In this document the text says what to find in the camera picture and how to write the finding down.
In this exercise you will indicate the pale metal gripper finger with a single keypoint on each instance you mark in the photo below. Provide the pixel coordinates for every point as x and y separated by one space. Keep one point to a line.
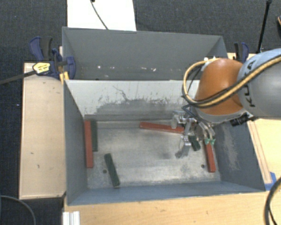
187 150
182 146

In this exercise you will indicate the dark green flat block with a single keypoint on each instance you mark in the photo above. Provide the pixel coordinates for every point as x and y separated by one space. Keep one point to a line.
112 170
195 144
94 135

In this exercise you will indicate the red-brown flat block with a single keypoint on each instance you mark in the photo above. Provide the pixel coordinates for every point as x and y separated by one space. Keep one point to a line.
89 146
210 159
159 127

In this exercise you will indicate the grey metal bin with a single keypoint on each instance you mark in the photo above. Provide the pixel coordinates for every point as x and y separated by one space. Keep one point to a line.
140 149

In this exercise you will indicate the pale wood board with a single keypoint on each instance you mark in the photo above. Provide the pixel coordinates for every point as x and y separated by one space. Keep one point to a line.
42 135

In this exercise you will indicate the black cylinder on white bracket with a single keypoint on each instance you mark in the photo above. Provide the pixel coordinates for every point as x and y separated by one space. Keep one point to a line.
240 120

